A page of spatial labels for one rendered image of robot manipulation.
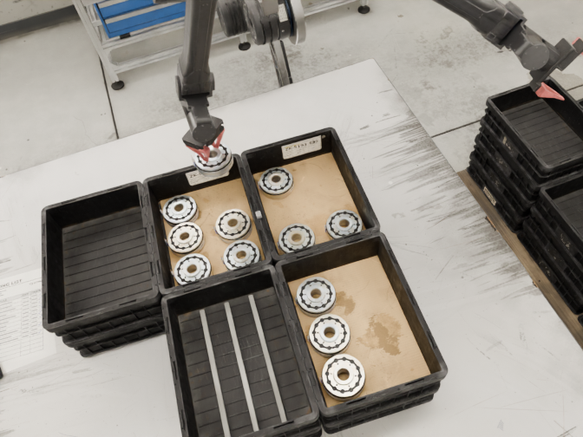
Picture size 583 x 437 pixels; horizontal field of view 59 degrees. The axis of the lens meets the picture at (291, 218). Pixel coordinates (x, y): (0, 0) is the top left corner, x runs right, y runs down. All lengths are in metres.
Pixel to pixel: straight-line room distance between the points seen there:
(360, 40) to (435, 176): 1.79
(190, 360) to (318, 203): 0.58
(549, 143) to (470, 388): 1.14
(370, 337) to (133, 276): 0.68
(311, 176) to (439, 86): 1.66
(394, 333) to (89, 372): 0.85
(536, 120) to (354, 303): 1.27
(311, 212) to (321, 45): 2.01
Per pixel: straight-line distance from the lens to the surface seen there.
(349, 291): 1.39
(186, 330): 1.41
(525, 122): 2.32
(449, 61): 3.31
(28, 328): 1.76
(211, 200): 1.60
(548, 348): 1.56
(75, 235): 1.68
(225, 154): 1.42
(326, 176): 1.60
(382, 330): 1.35
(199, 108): 1.22
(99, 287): 1.55
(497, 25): 1.28
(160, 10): 3.22
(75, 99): 3.49
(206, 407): 1.33
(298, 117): 1.95
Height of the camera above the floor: 2.08
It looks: 56 degrees down
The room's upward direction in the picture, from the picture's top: 9 degrees counter-clockwise
